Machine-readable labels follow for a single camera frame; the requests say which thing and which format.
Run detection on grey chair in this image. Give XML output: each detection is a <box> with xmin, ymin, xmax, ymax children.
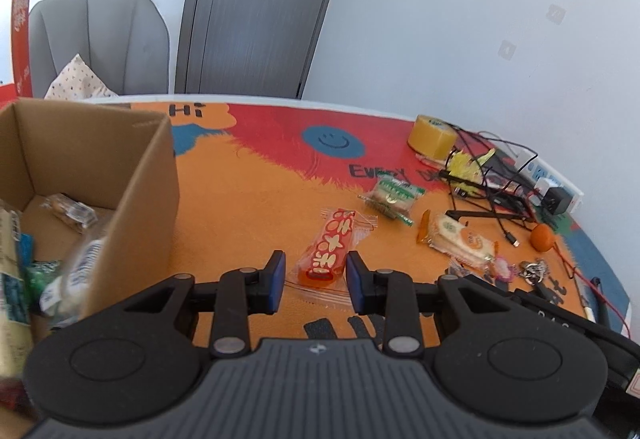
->
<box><xmin>28</xmin><ymin>0</ymin><xmax>171</xmax><ymax>99</ymax></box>

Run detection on green cracker packet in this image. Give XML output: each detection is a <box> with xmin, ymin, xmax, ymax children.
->
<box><xmin>357</xmin><ymin>171</ymin><xmax>427</xmax><ymax>228</ymax></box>

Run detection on dotted cushion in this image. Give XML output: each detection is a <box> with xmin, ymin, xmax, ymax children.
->
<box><xmin>43</xmin><ymin>52</ymin><xmax>119</xmax><ymax>100</ymax></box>

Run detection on black charging cable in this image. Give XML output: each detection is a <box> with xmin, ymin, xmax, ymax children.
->
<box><xmin>446</xmin><ymin>126</ymin><xmax>542</xmax><ymax>248</ymax></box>

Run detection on black charger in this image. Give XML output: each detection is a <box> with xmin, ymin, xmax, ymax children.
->
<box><xmin>542</xmin><ymin>187</ymin><xmax>572</xmax><ymax>216</ymax></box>

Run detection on cardboard box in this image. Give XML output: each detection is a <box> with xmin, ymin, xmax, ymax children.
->
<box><xmin>0</xmin><ymin>97</ymin><xmax>181</xmax><ymax>422</ymax></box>

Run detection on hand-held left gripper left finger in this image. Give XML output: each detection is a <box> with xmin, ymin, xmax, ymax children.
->
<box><xmin>122</xmin><ymin>249</ymin><xmax>288</xmax><ymax>360</ymax></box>

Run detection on red cable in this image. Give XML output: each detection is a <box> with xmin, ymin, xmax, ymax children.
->
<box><xmin>554</xmin><ymin>248</ymin><xmax>632</xmax><ymax>336</ymax></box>

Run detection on small clear snack packet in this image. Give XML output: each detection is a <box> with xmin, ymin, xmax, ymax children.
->
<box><xmin>39</xmin><ymin>192</ymin><xmax>99</xmax><ymax>235</ymax></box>

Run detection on yellow wrapper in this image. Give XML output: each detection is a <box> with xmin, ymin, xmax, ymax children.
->
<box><xmin>447</xmin><ymin>148</ymin><xmax>496</xmax><ymax>183</ymax></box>

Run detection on dark green snack packet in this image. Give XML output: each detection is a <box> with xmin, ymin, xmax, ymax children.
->
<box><xmin>25</xmin><ymin>259</ymin><xmax>64</xmax><ymax>286</ymax></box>

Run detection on orange cracker packet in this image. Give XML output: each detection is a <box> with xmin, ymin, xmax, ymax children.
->
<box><xmin>416</xmin><ymin>210</ymin><xmax>501</xmax><ymax>271</ymax></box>

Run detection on white power strip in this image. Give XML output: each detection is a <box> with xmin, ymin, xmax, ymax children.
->
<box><xmin>514</xmin><ymin>153</ymin><xmax>585</xmax><ymax>213</ymax></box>

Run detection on bunch of keys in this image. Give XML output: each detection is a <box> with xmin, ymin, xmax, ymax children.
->
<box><xmin>517</xmin><ymin>257</ymin><xmax>569</xmax><ymax>306</ymax></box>

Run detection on red snack packet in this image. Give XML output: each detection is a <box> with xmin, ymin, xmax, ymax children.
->
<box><xmin>285</xmin><ymin>208</ymin><xmax>379</xmax><ymax>306</ymax></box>

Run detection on mandarin orange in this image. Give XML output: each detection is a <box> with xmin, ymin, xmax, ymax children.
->
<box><xmin>529</xmin><ymin>223</ymin><xmax>557</xmax><ymax>253</ymax></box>

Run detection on yellow tape roll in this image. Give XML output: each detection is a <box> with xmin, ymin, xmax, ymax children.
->
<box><xmin>407</xmin><ymin>114</ymin><xmax>460</xmax><ymax>159</ymax></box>

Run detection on white handled knife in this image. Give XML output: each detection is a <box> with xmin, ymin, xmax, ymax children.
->
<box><xmin>574</xmin><ymin>269</ymin><xmax>599</xmax><ymax>323</ymax></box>

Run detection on black plastic handle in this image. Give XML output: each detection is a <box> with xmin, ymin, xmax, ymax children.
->
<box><xmin>589</xmin><ymin>276</ymin><xmax>612</xmax><ymax>326</ymax></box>

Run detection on grey door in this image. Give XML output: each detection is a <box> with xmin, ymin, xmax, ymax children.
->
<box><xmin>174</xmin><ymin>0</ymin><xmax>356</xmax><ymax>99</ymax></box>

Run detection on black wire stand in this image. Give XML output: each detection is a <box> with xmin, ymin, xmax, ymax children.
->
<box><xmin>439</xmin><ymin>158</ymin><xmax>539</xmax><ymax>226</ymax></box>

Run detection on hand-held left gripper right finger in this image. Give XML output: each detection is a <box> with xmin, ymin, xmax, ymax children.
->
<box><xmin>346</xmin><ymin>250</ymin><xmax>532</xmax><ymax>356</ymax></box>

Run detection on pink keychain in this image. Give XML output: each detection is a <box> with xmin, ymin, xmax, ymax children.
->
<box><xmin>482</xmin><ymin>256</ymin><xmax>516</xmax><ymax>286</ymax></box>

